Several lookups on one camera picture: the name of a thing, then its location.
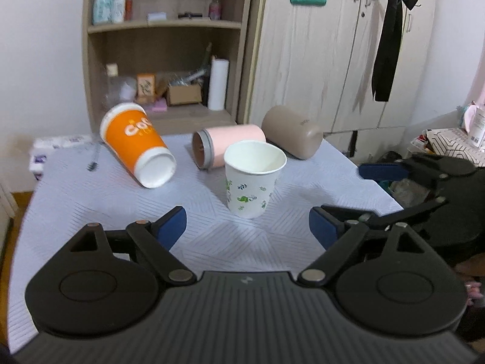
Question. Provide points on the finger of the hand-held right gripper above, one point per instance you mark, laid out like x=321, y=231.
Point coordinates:
x=416, y=210
x=379, y=170

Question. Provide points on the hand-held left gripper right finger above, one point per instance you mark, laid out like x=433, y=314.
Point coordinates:
x=322, y=229

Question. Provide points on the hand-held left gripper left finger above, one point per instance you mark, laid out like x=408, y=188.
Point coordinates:
x=172, y=227

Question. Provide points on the white leaf-print paper cup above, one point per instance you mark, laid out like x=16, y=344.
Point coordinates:
x=246, y=193

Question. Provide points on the beige cup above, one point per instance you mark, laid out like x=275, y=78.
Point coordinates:
x=291, y=129

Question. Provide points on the orange paper cup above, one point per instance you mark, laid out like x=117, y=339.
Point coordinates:
x=132, y=136

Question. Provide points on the pink tumbler cup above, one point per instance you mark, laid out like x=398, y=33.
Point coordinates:
x=235, y=138

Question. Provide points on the person's right hand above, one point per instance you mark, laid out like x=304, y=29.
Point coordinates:
x=473, y=290

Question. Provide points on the dark bag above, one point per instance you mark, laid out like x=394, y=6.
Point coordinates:
x=390, y=157

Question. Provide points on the pale quilted tablecloth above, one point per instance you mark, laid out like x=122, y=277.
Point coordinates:
x=113, y=204

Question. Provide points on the white geometric-pattern cushion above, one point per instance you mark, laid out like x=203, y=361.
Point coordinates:
x=451, y=142

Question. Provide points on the pink notepad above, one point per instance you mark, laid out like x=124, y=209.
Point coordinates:
x=158, y=105

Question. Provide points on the wooden wardrobe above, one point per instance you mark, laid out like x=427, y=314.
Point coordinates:
x=310, y=64

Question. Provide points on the black ribbon bow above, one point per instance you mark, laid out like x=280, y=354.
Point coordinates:
x=390, y=38

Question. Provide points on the cardboard box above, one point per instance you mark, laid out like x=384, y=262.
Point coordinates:
x=184, y=93

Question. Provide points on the white tissue packet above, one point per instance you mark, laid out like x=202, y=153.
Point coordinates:
x=60, y=142

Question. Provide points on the orange box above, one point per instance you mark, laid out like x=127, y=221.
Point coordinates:
x=146, y=83

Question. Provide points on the clear plastic bag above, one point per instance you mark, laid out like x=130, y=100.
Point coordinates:
x=127, y=88

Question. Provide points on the purple-print tissue packet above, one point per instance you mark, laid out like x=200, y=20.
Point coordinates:
x=38, y=165

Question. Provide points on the paper towel roll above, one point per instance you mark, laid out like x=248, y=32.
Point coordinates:
x=218, y=83

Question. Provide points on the clear bottle with wooden cap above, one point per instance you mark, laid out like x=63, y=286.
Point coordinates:
x=110, y=83

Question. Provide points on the wooden shelf unit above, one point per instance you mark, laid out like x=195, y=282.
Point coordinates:
x=227, y=38

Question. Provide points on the small white box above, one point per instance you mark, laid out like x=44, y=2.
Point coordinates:
x=156, y=16

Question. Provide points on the pink jar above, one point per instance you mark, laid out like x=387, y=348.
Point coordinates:
x=215, y=6

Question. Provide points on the orange bottle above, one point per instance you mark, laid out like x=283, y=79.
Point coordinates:
x=129, y=5

